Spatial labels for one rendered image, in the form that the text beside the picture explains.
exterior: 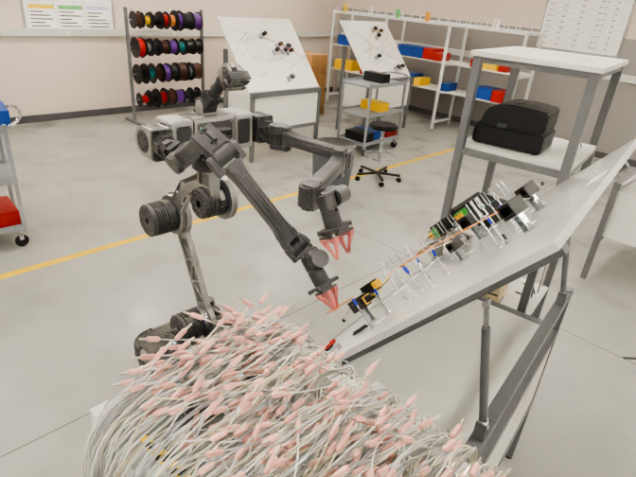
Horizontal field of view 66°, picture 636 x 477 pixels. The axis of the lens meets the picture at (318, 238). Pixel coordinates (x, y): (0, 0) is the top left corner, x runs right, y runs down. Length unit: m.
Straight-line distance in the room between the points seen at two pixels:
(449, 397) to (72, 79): 7.58
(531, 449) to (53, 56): 7.63
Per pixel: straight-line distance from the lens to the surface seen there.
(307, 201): 1.52
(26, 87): 8.38
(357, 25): 8.50
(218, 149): 1.53
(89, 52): 8.61
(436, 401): 1.82
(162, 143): 1.94
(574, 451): 3.07
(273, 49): 6.81
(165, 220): 2.67
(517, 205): 1.31
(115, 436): 0.77
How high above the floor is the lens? 2.02
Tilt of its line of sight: 27 degrees down
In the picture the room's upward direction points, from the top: 5 degrees clockwise
